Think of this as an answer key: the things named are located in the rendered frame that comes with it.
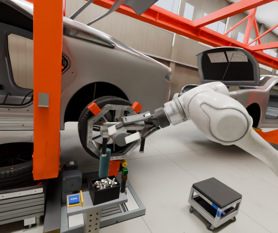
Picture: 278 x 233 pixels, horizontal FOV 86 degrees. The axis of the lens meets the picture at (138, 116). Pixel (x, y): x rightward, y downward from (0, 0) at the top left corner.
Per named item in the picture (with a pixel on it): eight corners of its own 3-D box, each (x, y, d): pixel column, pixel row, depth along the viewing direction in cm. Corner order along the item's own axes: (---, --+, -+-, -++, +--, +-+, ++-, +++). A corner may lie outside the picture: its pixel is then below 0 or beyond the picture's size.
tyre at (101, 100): (127, 87, 169) (66, 107, 147) (136, 89, 148) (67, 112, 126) (140, 137, 193) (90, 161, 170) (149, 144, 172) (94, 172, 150)
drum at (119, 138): (121, 138, 152) (122, 125, 149) (129, 146, 134) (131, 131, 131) (107, 138, 146) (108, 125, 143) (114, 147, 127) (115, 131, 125)
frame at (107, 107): (136, 155, 165) (143, 106, 154) (139, 157, 159) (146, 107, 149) (84, 159, 140) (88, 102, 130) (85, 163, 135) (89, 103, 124)
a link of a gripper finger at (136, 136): (138, 131, 65) (139, 131, 66) (124, 137, 67) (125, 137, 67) (140, 137, 64) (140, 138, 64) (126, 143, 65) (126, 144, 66)
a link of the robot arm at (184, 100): (174, 93, 58) (179, 100, 46) (214, 75, 55) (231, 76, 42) (184, 117, 61) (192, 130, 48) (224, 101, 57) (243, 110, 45)
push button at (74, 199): (78, 196, 111) (78, 194, 111) (79, 203, 105) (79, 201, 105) (68, 199, 108) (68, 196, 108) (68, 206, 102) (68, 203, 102)
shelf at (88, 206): (120, 188, 132) (120, 185, 132) (127, 202, 117) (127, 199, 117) (66, 198, 113) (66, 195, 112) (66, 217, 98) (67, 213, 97)
